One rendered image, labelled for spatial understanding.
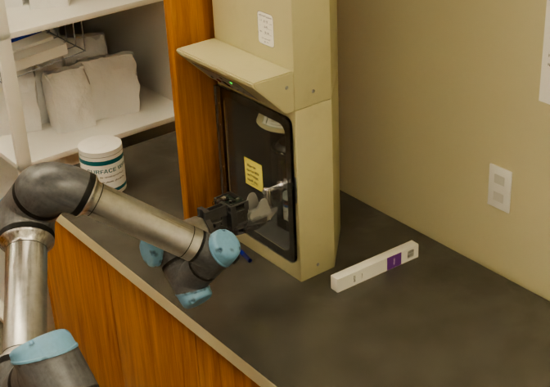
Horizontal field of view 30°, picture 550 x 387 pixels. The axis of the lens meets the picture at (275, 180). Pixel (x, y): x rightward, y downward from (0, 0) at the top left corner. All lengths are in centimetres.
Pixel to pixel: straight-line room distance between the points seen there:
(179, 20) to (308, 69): 39
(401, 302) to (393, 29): 71
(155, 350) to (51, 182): 87
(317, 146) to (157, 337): 72
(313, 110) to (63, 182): 65
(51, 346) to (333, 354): 74
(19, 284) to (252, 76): 69
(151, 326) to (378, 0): 106
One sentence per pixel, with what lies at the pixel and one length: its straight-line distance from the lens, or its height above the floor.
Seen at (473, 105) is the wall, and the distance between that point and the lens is 257.
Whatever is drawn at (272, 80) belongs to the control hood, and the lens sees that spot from 232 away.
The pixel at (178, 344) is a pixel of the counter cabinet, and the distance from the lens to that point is 270.
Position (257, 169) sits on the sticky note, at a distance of 257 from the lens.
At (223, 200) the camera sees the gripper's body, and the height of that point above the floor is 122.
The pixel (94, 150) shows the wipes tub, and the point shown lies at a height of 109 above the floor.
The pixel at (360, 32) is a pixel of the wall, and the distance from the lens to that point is 282.
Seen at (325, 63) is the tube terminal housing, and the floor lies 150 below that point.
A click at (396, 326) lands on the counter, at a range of 245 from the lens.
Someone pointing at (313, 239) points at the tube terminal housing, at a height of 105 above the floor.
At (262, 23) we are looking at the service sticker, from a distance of 240.
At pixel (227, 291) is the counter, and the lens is 259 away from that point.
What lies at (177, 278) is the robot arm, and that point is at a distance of 231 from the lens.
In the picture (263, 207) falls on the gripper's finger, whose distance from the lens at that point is 246.
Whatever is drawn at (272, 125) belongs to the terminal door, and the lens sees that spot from 246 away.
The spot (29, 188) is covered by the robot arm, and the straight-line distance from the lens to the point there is 213.
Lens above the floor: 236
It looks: 27 degrees down
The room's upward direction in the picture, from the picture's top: 3 degrees counter-clockwise
